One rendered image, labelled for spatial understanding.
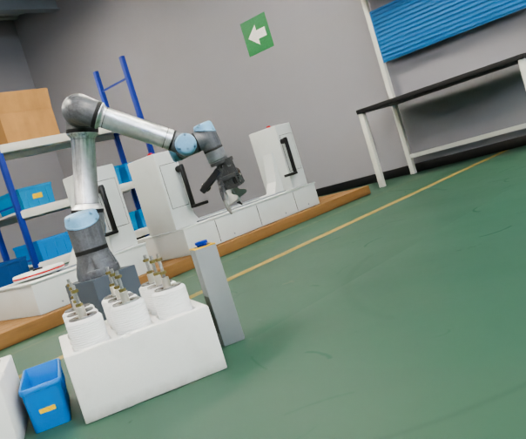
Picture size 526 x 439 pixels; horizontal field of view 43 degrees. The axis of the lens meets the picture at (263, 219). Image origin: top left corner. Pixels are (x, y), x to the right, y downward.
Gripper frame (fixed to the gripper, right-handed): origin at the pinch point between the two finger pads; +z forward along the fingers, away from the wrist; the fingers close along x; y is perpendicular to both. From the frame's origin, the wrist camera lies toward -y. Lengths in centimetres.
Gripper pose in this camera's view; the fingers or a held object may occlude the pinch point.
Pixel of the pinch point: (235, 210)
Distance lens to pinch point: 257.1
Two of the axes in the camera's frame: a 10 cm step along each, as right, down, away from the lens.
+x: 2.3, -2.6, 9.4
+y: 8.8, -3.5, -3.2
